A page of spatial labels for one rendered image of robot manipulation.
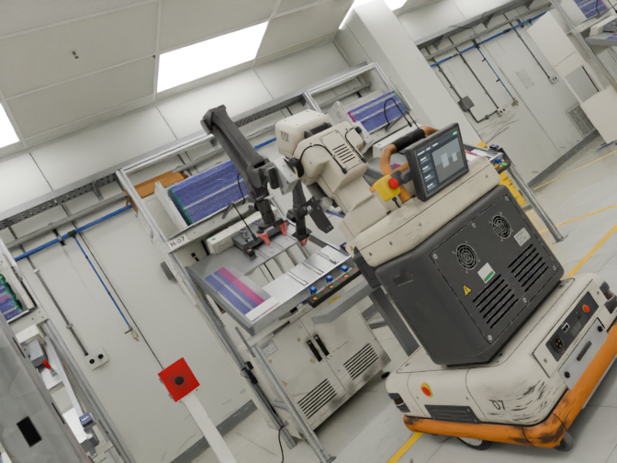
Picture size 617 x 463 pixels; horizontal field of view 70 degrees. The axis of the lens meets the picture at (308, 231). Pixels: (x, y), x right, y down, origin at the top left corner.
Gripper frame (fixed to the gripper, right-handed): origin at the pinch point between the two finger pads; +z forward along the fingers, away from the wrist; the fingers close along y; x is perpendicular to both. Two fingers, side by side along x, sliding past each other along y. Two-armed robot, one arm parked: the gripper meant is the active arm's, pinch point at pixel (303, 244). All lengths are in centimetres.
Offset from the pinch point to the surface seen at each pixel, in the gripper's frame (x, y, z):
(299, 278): 23.0, 21.4, -2.4
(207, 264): -31, 49, 3
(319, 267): 24.7, 8.5, -2.9
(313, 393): 49, 40, 55
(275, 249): -8.8, 13.8, 0.3
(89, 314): -155, 113, 94
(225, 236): -35.5, 31.1, -4.9
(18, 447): 141, 123, -138
